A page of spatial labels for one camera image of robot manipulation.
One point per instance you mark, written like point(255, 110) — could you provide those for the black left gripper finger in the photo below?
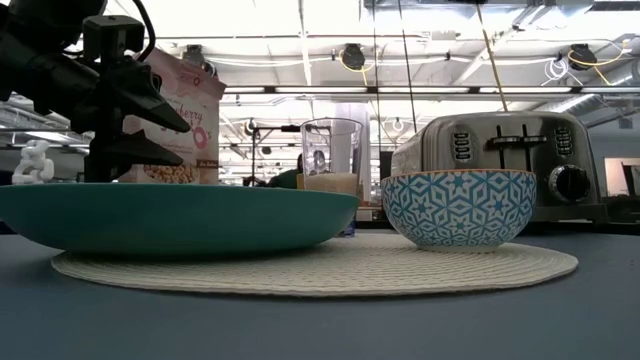
point(145, 152)
point(145, 100)

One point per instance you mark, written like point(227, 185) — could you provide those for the pink strawberry cereal box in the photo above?
point(200, 100)

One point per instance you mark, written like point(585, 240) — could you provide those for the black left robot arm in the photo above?
point(30, 12)

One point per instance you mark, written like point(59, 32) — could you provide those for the white chunky link object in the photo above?
point(32, 165)

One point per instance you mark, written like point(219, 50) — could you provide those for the green round plate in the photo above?
point(175, 215)

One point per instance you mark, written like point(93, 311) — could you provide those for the black tripod stand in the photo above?
point(253, 150)

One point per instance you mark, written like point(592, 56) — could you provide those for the person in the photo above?
point(287, 180)

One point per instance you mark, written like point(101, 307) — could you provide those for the long ceiling light strip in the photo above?
point(325, 90)

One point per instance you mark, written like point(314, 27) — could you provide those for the clear drinking glass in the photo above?
point(332, 150)

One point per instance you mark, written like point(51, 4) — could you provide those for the white round woven placemat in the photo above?
point(325, 270)

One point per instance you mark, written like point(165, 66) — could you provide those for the blue patterned bowl orange inside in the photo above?
point(457, 210)

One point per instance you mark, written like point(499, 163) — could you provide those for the silver four-slot toaster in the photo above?
point(480, 130)

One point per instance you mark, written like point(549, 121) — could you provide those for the black vented equipment box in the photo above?
point(622, 210)

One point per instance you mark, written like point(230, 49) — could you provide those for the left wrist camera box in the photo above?
point(112, 35)

